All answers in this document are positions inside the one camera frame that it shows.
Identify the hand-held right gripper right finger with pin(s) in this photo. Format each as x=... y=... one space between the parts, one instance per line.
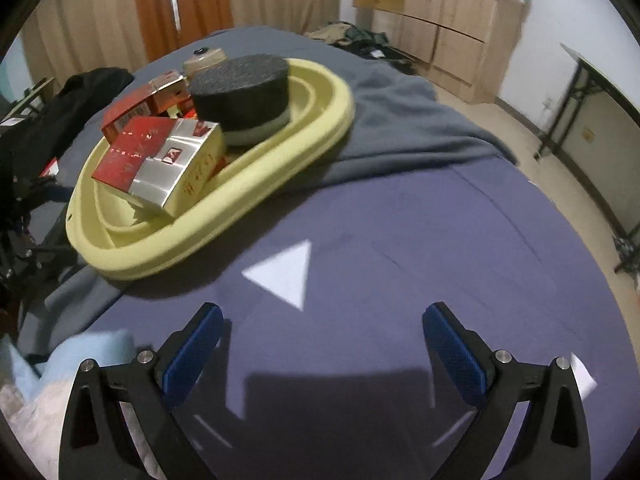
x=455 y=355

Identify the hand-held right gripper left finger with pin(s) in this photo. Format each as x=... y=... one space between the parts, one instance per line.
x=192 y=355

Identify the yellow collapsible basin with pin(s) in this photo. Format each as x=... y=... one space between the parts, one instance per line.
x=150 y=255

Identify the red silver cigarette carton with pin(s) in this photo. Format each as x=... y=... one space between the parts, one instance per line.
x=150 y=160

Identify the dark red carton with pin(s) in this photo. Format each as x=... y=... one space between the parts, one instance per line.
x=135 y=105

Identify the black grey sponge cylinder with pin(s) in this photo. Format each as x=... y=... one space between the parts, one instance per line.
x=240 y=90

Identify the light blue fleece blanket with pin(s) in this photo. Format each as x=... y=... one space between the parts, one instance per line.
x=85 y=350

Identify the pale patterned blanket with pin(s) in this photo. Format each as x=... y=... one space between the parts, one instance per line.
x=30 y=420

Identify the black metal stand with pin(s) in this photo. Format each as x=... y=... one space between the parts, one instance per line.
x=20 y=240

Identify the black clothing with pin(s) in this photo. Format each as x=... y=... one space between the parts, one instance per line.
x=65 y=105

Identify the small lidded jar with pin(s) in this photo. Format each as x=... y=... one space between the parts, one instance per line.
x=202 y=62

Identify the black open suitcase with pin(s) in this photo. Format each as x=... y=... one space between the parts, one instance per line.
x=385 y=55

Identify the black folding table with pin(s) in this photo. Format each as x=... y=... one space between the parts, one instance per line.
x=600 y=80

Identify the wooden wardrobe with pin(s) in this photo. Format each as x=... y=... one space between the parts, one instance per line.
x=450 y=20

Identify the olive clothes pile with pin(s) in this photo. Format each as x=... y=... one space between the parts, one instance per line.
x=350 y=32

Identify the beige curtain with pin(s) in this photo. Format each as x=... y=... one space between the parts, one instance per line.
x=80 y=25

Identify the orange curtain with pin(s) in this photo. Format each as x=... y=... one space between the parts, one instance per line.
x=175 y=5

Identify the yellowed wall socket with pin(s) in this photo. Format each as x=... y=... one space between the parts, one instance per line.
x=588 y=135

